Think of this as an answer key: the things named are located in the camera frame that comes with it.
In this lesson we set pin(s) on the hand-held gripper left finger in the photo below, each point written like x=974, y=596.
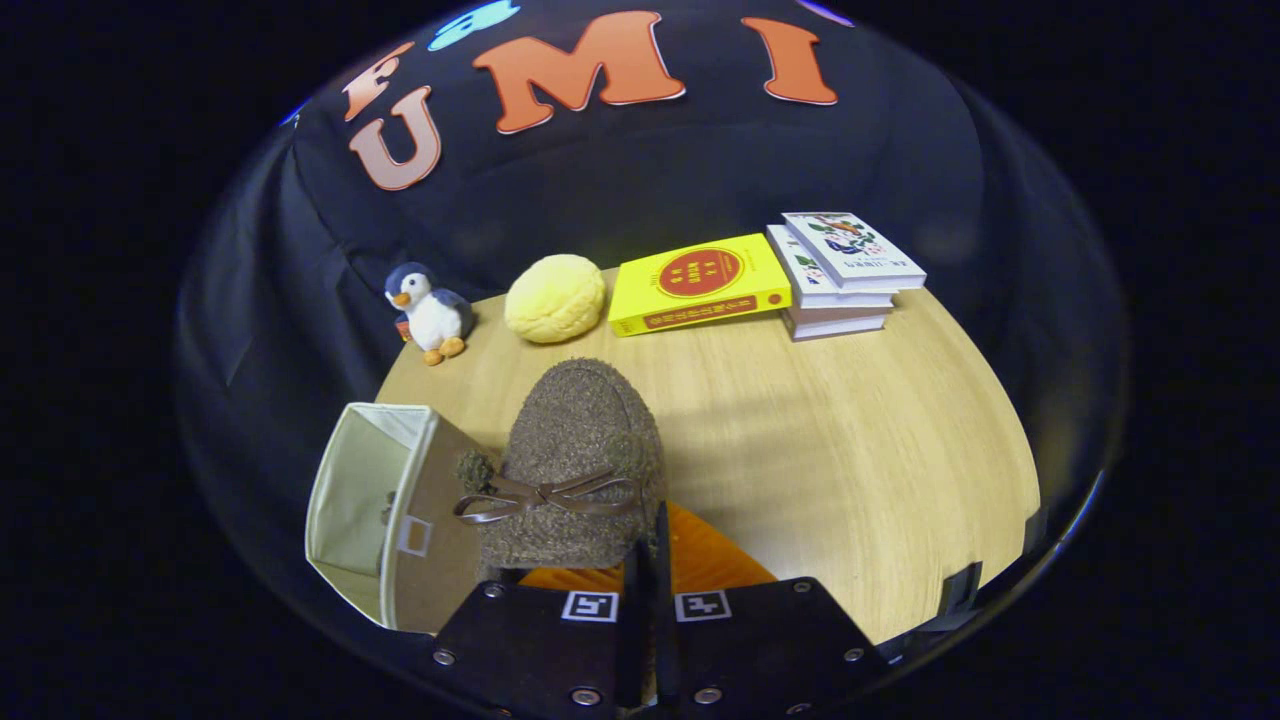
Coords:
x=628, y=640

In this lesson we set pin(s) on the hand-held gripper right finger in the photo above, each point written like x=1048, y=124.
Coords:
x=668, y=640

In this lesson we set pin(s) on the beige fabric storage box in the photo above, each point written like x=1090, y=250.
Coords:
x=440, y=570

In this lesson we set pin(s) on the yellow round plush bun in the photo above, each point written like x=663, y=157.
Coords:
x=555, y=298

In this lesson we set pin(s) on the yellow book with red circle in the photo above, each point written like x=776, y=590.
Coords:
x=700, y=285

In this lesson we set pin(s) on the brown-edged book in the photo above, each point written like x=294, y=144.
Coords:
x=835, y=323

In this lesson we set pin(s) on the penguin plush toy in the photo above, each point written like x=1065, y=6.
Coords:
x=432, y=315

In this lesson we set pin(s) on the white illustrated cover book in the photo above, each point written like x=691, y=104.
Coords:
x=850, y=248

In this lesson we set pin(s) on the black backdrop cloth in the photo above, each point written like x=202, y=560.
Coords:
x=600, y=170

